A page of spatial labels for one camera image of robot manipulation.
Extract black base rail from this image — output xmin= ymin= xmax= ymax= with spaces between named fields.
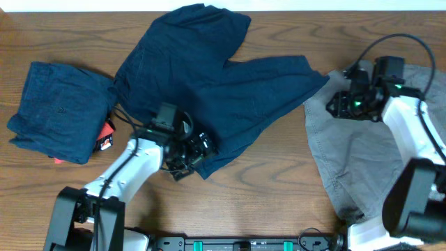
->
xmin=125 ymin=226 xmax=348 ymax=251

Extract navy blue shorts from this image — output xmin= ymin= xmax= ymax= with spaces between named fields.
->
xmin=7 ymin=61 xmax=116 ymax=165
xmin=114 ymin=3 xmax=328 ymax=178

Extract folded navy blue shorts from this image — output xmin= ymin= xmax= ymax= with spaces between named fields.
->
xmin=7 ymin=61 xmax=116 ymax=165

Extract grey shorts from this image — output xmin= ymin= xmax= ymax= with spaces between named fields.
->
xmin=302 ymin=59 xmax=446 ymax=224

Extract red clothing tag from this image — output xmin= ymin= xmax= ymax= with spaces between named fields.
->
xmin=93 ymin=119 xmax=116 ymax=153

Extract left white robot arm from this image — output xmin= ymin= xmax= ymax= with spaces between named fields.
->
xmin=44 ymin=126 xmax=216 ymax=250

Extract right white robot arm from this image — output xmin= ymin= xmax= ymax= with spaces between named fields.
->
xmin=312 ymin=96 xmax=445 ymax=250

